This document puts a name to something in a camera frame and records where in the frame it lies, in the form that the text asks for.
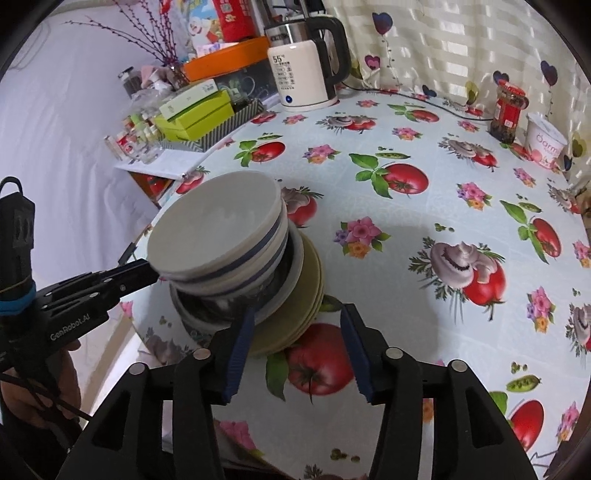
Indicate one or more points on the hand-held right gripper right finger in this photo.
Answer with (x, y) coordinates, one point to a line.
(355, 355)

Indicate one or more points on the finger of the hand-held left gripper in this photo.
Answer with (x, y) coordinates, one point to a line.
(115, 279)

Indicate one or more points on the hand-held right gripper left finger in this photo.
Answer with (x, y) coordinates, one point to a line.
(238, 360)

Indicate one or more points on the stainless steel bowl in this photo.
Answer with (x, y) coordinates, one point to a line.
(207, 310)

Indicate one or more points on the beige plate with blue print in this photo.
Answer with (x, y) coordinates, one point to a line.
(295, 340)
(305, 272)
(314, 295)

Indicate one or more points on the white bowl with blue stripe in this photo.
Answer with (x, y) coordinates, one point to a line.
(258, 272)
(207, 221)

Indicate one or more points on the person's left hand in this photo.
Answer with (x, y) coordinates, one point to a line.
(69, 378)

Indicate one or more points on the black binder clip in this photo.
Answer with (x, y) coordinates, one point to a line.
(128, 253)

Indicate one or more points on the white shelf board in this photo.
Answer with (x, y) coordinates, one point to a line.
(161, 166)

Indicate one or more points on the small red label bottle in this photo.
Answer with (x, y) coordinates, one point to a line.
(125, 145)

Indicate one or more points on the lime green box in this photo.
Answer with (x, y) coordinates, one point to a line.
(198, 120)

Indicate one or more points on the black and white striped box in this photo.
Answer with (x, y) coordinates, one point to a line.
(231, 124)

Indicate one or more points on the flat white and green box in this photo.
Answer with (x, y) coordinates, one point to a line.
(187, 99)

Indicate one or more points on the dark glass jar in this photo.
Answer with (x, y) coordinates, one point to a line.
(131, 83)

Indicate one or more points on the clear box with orange lid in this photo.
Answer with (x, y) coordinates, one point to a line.
(221, 57)

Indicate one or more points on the dried purple branches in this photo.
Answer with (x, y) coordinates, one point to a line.
(157, 37)

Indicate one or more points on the cartoon print snack bag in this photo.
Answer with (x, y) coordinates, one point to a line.
(201, 27)

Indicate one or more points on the burlap pouch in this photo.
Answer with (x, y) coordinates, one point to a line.
(582, 198)

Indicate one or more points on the white electric kettle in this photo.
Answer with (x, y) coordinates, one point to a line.
(300, 74)

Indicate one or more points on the white yogurt cup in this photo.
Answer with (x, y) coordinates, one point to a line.
(547, 143)

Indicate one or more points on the red packet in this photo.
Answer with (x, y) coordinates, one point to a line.
(233, 18)

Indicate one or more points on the glass jar with red lid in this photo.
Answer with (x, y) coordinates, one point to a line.
(508, 113)

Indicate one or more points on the black appliance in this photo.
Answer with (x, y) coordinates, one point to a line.
(295, 9)

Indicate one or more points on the cream curtain with hearts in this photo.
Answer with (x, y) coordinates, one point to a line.
(452, 41)

